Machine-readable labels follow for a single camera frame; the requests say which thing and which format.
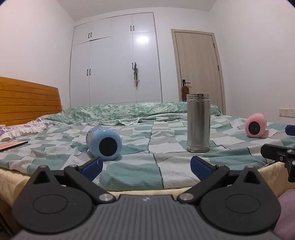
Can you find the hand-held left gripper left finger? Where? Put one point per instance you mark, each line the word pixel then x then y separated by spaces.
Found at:
pixel 93 168

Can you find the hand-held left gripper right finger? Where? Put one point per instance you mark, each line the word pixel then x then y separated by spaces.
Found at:
pixel 200 166

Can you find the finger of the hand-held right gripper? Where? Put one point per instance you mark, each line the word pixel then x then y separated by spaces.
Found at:
pixel 290 130
pixel 280 153

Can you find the blue cup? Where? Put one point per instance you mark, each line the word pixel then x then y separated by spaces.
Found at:
pixel 101 140

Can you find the pink cup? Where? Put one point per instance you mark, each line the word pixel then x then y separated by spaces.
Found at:
pixel 254 125

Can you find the checkered green bed sheet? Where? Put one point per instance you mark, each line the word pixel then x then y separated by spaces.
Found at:
pixel 161 147

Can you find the stainless steel thermos bottle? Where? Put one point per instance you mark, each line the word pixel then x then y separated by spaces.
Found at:
pixel 198 122

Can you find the purple cloth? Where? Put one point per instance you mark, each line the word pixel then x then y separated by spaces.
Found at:
pixel 288 214

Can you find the green floral quilt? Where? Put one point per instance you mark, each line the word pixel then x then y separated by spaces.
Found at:
pixel 138 110

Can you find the brown bag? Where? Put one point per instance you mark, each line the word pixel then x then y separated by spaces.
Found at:
pixel 184 91

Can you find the purple floral pillow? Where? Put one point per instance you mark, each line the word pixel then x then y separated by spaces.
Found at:
pixel 20 129

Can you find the pink book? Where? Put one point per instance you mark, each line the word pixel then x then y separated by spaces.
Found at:
pixel 11 145

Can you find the yellow mattress cover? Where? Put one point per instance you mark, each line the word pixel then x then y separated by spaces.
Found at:
pixel 9 182

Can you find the wooden headboard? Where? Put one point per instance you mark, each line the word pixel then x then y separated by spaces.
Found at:
pixel 27 101

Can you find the white wardrobe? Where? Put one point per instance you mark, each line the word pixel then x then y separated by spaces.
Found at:
pixel 110 69

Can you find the green hanging ornament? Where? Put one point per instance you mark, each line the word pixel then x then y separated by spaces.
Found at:
pixel 136 75

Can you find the beige wooden door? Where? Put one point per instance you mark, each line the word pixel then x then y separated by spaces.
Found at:
pixel 198 62

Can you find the white wall socket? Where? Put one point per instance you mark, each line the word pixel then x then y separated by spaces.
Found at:
pixel 286 112

